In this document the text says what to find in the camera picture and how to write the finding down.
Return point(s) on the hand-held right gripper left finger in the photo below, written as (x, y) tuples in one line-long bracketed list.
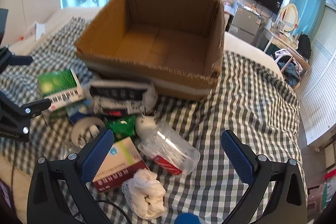
[(97, 157)]

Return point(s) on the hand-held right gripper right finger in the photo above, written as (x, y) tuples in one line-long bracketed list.
[(236, 158)]

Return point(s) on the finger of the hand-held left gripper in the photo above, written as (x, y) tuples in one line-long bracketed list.
[(21, 60), (36, 106)]

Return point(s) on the dark red capsule box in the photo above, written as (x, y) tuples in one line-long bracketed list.
[(123, 161)]

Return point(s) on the green white medicine box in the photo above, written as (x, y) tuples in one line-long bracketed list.
[(57, 82)]

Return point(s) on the white tape roll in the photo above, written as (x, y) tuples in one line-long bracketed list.
[(78, 129)]

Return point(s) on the green foil sachet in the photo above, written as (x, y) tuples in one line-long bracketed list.
[(120, 125)]

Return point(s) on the small white bottle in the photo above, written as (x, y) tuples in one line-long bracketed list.
[(144, 125)]

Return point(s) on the white tissue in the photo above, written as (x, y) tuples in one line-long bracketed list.
[(144, 192)]

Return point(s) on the clear cotton swab box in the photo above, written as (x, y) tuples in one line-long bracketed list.
[(170, 150)]

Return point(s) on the navy white tissue pack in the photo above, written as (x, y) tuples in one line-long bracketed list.
[(118, 94)]

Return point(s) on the brown cardboard box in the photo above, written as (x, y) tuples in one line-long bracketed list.
[(157, 43)]

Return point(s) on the person's right hand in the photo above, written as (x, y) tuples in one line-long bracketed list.
[(187, 219)]

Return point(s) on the grey white checkered blanket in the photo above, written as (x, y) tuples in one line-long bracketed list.
[(236, 108)]

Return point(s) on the white louvered wardrobe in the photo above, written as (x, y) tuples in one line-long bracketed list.
[(320, 82)]

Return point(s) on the white vanity desk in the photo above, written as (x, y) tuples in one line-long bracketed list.
[(281, 39)]

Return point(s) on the black backpack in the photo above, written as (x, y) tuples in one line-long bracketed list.
[(304, 47)]

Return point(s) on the silver small fridge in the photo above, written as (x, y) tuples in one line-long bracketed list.
[(242, 22)]

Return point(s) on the oval white vanity mirror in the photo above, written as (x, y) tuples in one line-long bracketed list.
[(288, 18)]

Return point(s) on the pile of plastic bags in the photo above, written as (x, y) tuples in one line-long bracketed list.
[(244, 5)]

